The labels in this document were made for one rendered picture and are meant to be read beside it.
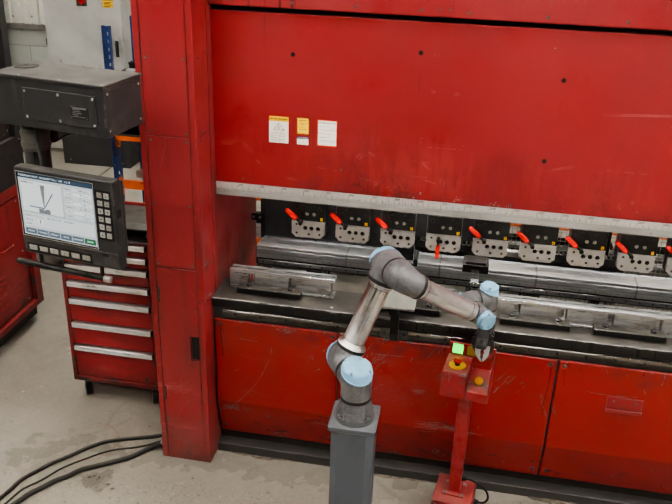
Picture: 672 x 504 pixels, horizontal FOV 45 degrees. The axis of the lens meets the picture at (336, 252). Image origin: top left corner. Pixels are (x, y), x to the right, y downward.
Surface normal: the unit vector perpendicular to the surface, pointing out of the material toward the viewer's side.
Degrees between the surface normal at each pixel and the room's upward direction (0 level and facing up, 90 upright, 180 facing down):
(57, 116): 90
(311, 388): 90
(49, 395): 0
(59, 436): 0
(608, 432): 90
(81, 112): 90
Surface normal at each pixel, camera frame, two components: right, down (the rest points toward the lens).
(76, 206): -0.35, 0.37
